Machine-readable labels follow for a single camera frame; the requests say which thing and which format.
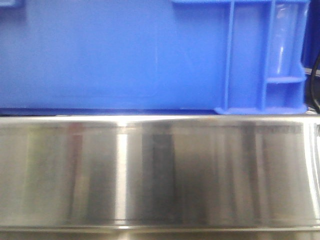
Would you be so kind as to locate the large blue plastic bin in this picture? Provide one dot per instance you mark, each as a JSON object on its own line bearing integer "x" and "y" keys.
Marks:
{"x": 89, "y": 57}

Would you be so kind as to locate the stainless steel shelf rail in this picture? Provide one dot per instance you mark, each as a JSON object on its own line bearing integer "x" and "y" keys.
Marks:
{"x": 160, "y": 177}

